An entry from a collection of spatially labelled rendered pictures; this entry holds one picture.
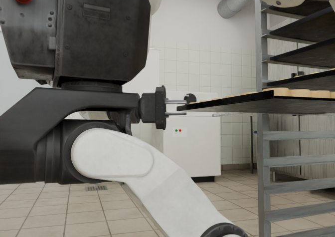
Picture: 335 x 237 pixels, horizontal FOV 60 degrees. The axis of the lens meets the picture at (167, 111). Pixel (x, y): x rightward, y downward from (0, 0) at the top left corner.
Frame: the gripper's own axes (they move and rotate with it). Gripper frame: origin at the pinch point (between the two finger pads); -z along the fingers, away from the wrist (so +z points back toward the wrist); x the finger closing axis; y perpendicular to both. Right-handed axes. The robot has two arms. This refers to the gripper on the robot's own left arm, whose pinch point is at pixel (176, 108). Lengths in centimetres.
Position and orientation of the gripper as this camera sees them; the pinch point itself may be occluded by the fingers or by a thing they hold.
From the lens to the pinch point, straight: 82.3
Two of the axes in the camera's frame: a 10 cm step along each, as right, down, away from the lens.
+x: -0.1, -10.0, 0.6
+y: 1.3, 0.6, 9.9
